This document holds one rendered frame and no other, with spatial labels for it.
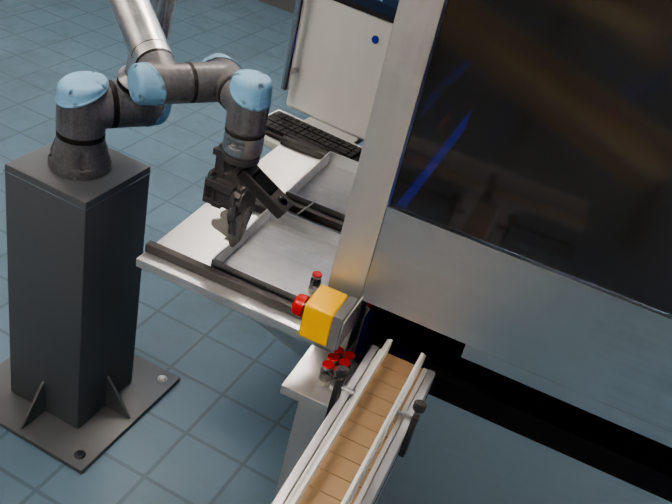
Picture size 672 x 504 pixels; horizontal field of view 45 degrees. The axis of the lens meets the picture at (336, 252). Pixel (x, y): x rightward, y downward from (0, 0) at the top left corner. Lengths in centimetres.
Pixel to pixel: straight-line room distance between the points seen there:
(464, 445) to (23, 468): 132
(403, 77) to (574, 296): 43
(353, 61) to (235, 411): 112
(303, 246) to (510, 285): 59
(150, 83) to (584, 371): 89
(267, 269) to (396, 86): 58
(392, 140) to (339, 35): 116
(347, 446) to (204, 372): 146
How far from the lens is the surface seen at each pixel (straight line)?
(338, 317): 135
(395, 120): 126
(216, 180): 157
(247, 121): 148
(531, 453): 152
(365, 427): 132
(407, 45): 122
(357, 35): 237
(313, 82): 248
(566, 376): 140
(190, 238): 173
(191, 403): 259
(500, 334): 138
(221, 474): 242
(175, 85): 151
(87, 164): 206
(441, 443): 156
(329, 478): 124
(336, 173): 207
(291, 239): 178
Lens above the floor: 186
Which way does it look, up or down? 34 degrees down
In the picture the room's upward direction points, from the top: 14 degrees clockwise
